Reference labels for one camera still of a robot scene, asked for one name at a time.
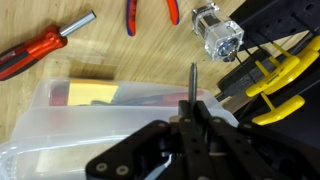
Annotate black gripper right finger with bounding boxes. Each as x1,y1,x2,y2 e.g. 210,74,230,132
194,101,282,180

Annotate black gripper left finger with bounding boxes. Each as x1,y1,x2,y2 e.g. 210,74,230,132
179,100,216,180

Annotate clear plastic storage box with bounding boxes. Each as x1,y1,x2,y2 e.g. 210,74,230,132
0,78,240,180

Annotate black hex key stand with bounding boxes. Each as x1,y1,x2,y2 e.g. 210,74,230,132
216,0,320,102

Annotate yellow sticky note pad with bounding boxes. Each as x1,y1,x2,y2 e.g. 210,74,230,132
67,79,119,105

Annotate red black screwdriver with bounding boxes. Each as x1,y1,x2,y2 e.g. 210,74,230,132
0,11,96,81

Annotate small red-handled pliers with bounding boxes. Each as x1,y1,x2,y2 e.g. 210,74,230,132
125,0,180,37

